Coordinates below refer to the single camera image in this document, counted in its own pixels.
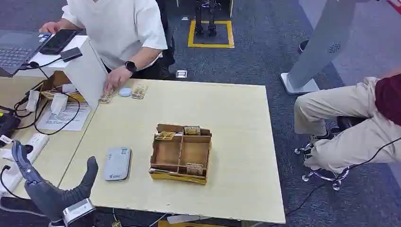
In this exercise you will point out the person's left hand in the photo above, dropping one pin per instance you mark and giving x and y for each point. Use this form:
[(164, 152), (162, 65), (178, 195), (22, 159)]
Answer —
[(117, 78)]

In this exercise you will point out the person's right hand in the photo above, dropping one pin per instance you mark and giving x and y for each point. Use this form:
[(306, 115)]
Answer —
[(50, 27)]

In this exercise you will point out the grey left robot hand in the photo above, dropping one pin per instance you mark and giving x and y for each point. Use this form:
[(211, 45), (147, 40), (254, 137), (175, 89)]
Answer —
[(51, 197)]

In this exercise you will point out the yellow patterned card stack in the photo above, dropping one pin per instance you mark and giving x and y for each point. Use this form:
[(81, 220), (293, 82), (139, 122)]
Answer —
[(106, 98)]

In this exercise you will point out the black smartphone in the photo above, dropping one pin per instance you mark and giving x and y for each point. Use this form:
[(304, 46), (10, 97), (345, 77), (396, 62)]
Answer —
[(58, 41)]

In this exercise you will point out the white round puck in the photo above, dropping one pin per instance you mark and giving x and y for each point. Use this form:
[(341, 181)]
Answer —
[(125, 92)]

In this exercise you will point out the black wristwatch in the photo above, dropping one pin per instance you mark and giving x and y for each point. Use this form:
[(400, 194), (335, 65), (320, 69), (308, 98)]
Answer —
[(130, 66)]

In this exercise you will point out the pale patterned card stack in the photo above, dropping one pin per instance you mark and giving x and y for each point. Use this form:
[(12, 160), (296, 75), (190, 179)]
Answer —
[(139, 92)]

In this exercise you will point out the white desk riser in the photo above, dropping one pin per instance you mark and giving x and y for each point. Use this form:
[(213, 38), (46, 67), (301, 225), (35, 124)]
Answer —
[(86, 72)]

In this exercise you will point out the small black adapter box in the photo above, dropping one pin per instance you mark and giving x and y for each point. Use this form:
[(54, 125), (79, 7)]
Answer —
[(71, 54)]

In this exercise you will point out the dark grey laptop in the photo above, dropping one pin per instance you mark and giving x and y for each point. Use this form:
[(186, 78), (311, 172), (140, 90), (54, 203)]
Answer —
[(15, 48)]

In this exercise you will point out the person at desk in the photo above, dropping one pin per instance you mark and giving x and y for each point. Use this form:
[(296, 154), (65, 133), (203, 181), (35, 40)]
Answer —
[(119, 28)]

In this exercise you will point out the white power strip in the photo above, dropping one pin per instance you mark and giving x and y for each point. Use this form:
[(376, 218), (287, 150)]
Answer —
[(34, 145)]

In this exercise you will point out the brown cardboard box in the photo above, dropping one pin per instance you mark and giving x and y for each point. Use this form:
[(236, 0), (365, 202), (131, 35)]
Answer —
[(58, 83)]

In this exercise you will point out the silver floor socket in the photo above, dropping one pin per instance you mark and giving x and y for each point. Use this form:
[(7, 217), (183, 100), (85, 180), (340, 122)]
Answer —
[(181, 74)]

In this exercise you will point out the printed paper sheet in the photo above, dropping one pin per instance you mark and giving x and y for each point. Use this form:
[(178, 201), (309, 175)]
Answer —
[(64, 119)]

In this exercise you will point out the flat yellow card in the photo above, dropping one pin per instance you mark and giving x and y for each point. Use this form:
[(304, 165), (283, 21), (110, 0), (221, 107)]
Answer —
[(165, 135)]

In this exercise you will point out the black desk device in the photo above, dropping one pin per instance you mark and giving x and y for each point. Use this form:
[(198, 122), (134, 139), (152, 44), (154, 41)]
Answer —
[(7, 123)]

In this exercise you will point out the upright gold-print card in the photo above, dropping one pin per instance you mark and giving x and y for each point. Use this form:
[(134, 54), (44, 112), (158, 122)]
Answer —
[(192, 130)]

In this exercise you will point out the yellow floor tape square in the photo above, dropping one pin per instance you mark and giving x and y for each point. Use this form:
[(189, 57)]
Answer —
[(210, 45)]

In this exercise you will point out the wooden card box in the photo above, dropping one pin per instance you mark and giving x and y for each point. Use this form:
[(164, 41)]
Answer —
[(180, 156)]

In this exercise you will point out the black robot legs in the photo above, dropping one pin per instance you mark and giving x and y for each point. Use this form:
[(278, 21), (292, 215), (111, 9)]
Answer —
[(205, 18)]

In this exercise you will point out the upright brown-print card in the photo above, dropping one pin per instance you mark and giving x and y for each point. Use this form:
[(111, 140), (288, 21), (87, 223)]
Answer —
[(195, 169)]

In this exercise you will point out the black shoe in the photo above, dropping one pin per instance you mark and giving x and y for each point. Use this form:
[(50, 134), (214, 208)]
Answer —
[(302, 46)]

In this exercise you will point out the grey kiosk stand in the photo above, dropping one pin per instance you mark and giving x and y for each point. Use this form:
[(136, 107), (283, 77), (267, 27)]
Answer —
[(322, 44)]

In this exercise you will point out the chrome wheeled stool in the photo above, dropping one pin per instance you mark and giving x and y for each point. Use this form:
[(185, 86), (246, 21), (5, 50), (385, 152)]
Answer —
[(325, 177)]

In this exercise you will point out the person on stool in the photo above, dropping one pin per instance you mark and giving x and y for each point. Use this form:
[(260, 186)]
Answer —
[(351, 125)]

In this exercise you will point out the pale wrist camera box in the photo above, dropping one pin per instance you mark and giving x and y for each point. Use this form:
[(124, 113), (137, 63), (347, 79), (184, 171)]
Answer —
[(78, 210)]

